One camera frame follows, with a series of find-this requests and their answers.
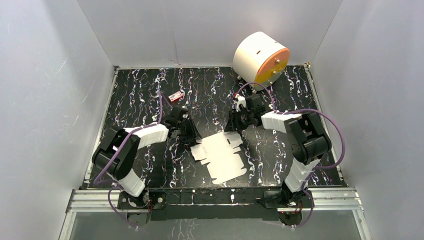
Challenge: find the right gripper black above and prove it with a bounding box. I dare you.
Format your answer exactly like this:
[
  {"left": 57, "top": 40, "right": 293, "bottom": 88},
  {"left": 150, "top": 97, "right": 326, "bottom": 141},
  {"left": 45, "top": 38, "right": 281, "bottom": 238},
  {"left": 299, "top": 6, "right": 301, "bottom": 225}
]
[{"left": 223, "top": 108, "right": 254, "bottom": 133}]

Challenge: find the white cardboard box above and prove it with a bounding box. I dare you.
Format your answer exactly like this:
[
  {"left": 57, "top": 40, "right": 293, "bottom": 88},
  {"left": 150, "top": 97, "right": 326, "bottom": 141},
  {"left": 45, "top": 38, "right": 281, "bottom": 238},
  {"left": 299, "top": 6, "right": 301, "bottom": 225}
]
[{"left": 190, "top": 131, "right": 247, "bottom": 185}]

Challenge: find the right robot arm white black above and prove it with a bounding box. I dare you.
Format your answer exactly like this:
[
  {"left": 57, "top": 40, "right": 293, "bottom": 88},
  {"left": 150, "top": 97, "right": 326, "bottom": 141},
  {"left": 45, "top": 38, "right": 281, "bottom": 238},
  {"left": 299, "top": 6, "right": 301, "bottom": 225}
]
[{"left": 224, "top": 93, "right": 332, "bottom": 208}]

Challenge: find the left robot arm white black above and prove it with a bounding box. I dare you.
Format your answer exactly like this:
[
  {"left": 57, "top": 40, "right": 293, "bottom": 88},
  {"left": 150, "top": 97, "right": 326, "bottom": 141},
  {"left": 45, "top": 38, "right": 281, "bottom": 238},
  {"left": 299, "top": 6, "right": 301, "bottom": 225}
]
[{"left": 91, "top": 106, "right": 201, "bottom": 208}]

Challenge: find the small red white packet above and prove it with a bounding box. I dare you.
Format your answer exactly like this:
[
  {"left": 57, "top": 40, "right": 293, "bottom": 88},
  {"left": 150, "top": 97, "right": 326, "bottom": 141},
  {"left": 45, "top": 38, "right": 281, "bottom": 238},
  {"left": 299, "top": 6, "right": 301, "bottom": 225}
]
[{"left": 168, "top": 91, "right": 185, "bottom": 103}]

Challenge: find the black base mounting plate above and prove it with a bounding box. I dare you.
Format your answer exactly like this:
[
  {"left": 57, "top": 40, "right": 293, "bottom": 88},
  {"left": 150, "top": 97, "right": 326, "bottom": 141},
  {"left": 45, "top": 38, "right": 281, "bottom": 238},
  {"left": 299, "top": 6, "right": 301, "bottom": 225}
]
[{"left": 117, "top": 187, "right": 313, "bottom": 226}]

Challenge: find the white cylindrical drum orange face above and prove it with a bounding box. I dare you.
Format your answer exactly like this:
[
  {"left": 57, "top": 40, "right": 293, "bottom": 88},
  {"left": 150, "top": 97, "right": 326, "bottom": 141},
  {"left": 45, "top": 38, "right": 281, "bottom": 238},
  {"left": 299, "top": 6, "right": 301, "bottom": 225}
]
[{"left": 232, "top": 31, "right": 291, "bottom": 91}]

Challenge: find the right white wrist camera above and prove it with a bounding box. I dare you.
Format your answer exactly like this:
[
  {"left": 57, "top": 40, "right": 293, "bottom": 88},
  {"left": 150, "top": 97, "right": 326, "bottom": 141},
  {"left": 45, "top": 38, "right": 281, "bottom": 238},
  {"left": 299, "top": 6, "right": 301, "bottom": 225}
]
[{"left": 233, "top": 93, "right": 247, "bottom": 112}]

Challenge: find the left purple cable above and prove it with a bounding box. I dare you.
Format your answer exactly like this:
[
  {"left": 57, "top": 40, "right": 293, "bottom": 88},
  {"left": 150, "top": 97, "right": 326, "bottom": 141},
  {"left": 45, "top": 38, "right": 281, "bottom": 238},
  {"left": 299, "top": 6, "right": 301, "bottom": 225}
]
[{"left": 93, "top": 91, "right": 173, "bottom": 229}]

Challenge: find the purple cable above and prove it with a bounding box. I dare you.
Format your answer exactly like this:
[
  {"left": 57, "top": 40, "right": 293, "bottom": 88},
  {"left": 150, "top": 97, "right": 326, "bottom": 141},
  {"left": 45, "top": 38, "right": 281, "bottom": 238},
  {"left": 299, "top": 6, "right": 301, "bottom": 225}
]
[
  {"left": 93, "top": 91, "right": 173, "bottom": 229},
  {"left": 235, "top": 81, "right": 347, "bottom": 229}
]

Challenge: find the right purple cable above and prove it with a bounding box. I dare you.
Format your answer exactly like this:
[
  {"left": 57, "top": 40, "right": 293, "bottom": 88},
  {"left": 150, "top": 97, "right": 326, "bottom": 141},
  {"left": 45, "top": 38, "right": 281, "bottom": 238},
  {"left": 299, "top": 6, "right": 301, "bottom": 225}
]
[{"left": 235, "top": 81, "right": 347, "bottom": 229}]

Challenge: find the aluminium frame rail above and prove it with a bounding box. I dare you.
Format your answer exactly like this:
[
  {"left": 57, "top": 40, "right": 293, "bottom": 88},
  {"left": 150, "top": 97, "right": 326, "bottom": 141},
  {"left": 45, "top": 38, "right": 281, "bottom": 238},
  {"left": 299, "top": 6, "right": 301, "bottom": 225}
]
[{"left": 59, "top": 187, "right": 372, "bottom": 240}]

